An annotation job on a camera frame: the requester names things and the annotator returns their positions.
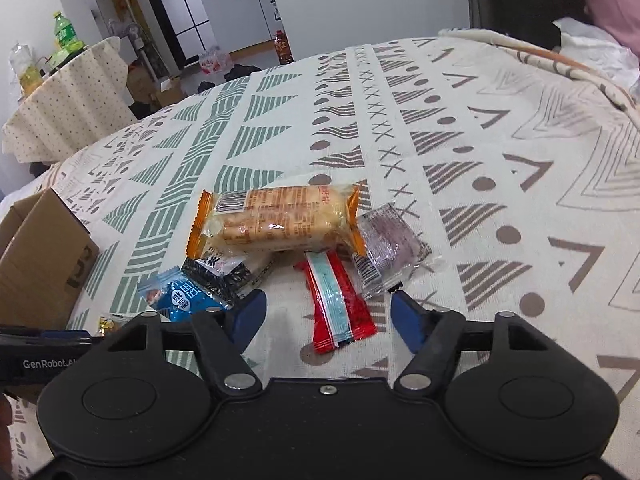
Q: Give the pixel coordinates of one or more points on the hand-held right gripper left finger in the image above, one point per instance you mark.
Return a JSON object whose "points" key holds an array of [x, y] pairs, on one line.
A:
{"points": [[250, 320]]}

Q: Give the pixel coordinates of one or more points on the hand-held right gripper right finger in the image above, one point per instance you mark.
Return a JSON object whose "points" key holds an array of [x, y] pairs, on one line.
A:
{"points": [[406, 320]]}

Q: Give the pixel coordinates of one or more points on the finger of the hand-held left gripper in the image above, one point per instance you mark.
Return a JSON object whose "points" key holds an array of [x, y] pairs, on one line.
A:
{"points": [[60, 334]]}

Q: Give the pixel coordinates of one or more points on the black striped seed packet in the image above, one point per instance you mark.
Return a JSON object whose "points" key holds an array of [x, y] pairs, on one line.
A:
{"points": [[225, 272]]}

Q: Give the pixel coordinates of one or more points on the blue snack packet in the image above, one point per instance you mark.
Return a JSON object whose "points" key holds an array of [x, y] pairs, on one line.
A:
{"points": [[187, 300]]}

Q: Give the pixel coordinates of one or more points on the red and blue striped packet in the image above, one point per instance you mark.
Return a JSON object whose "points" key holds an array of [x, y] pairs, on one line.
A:
{"points": [[335, 300]]}

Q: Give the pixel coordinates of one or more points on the purple clear snack packet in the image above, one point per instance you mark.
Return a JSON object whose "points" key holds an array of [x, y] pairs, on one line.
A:
{"points": [[390, 247]]}

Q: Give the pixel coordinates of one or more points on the brown cardboard box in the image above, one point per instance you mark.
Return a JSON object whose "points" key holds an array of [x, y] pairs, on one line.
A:
{"points": [[40, 260]]}

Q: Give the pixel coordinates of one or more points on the orange bread packet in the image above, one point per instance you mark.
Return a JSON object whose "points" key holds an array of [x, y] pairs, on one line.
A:
{"points": [[280, 220]]}

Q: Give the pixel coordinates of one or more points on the person's left hand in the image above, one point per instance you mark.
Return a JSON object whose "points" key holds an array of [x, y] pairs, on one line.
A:
{"points": [[4, 420]]}

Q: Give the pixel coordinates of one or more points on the patterned printed blanket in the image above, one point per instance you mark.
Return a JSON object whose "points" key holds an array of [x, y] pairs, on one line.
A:
{"points": [[450, 160]]}

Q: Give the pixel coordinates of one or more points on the small round table with cloth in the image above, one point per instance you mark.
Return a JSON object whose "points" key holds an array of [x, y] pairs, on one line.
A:
{"points": [[70, 105]]}

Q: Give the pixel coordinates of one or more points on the pile of black slippers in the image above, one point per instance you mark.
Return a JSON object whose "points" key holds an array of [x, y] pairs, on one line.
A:
{"points": [[242, 71]]}

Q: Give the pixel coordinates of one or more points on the cardboard box on floor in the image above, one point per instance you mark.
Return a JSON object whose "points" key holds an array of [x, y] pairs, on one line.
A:
{"points": [[150, 87]]}

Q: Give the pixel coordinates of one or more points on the pink pack of bottles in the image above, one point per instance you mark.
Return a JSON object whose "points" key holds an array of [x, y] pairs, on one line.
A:
{"points": [[215, 60]]}

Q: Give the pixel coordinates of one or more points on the clear bottle yellow drink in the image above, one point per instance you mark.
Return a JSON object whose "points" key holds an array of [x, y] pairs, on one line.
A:
{"points": [[25, 67]]}

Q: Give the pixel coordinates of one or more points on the red drink bottle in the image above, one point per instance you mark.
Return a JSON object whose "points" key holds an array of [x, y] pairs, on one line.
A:
{"points": [[283, 47]]}

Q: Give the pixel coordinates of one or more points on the green packet on table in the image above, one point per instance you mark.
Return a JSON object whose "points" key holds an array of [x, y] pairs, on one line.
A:
{"points": [[67, 55]]}

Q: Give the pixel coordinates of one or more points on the cream striped tasselled throw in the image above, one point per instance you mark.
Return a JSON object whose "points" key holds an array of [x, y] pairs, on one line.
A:
{"points": [[560, 65]]}

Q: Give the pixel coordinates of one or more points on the green soda bottle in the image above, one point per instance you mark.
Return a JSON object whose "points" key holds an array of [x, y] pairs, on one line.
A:
{"points": [[65, 32]]}

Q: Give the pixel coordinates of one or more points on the white cabinet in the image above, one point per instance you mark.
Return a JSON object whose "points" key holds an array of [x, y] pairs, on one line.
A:
{"points": [[235, 15]]}

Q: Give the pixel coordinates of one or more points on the white stand fan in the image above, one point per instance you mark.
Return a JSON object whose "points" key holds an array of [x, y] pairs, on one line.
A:
{"points": [[127, 32]]}

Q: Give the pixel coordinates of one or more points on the black spray bottle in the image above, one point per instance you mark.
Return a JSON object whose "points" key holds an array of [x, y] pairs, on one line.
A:
{"points": [[275, 5]]}

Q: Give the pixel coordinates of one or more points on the black framed sliding door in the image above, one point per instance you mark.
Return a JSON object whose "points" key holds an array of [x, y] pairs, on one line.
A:
{"points": [[175, 10]]}

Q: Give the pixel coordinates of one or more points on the crumpled white plastic bag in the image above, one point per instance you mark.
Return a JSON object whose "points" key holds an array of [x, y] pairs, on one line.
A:
{"points": [[595, 50]]}

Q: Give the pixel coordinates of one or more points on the pink pillow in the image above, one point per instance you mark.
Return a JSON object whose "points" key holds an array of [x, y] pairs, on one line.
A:
{"points": [[615, 0]]}

